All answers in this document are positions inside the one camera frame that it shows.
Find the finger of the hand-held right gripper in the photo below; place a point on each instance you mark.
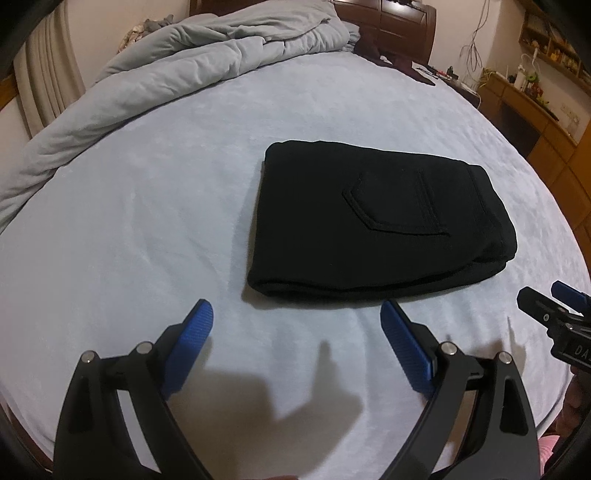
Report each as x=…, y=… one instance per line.
x=570, y=294
x=538, y=304

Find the white desk lamp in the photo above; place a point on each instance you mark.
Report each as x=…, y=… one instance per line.
x=526, y=69

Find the dark wooden headboard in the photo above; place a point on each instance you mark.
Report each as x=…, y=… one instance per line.
x=397, y=23

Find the beige curtain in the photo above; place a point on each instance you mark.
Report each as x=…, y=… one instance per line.
x=46, y=69

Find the grey duvet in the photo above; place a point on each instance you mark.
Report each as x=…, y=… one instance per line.
x=207, y=50

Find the black pants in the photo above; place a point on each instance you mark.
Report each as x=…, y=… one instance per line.
x=323, y=221

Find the wooden desk cabinet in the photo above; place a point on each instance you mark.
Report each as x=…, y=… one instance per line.
x=554, y=152

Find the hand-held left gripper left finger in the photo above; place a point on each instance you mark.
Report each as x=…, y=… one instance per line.
x=191, y=344

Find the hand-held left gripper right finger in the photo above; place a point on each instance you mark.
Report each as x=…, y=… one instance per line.
x=406, y=348

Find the grey plush toy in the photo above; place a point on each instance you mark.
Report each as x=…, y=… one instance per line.
x=157, y=25

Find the wooden wall shelf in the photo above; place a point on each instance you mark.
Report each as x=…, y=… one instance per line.
x=545, y=41

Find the person's right hand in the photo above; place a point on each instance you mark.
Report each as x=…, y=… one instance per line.
x=576, y=406

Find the person's pink clothing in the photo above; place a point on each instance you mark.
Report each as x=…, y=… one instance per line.
x=551, y=459

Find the light blue bed sheet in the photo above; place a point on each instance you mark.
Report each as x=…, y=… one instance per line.
x=138, y=230

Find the floral pillow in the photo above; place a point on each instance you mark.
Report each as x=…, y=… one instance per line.
x=134, y=36

